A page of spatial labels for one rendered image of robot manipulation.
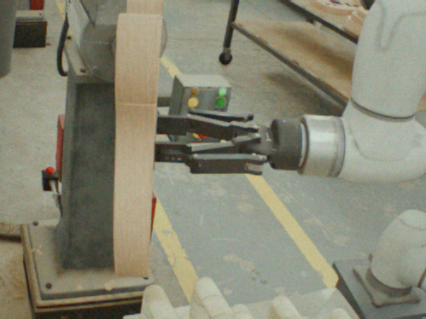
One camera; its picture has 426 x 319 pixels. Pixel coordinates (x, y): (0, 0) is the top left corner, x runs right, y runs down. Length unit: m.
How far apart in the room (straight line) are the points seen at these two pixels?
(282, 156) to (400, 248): 0.91
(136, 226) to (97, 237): 1.46
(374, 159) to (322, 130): 0.09
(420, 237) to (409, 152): 0.82
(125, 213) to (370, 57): 0.38
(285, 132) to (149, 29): 0.30
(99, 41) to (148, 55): 1.01
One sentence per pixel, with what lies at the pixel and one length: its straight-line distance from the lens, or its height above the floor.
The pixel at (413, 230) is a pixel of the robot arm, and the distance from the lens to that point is 1.65.
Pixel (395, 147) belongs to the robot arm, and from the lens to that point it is 0.83.
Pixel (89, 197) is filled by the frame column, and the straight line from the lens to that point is 2.03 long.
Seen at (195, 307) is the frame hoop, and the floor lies 1.16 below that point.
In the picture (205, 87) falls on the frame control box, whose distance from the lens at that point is 1.73.
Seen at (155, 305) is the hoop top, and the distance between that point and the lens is 0.82.
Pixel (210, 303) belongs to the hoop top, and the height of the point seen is 1.21.
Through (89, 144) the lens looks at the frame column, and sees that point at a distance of 1.91.
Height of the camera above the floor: 1.79
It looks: 30 degrees down
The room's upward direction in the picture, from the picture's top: 12 degrees clockwise
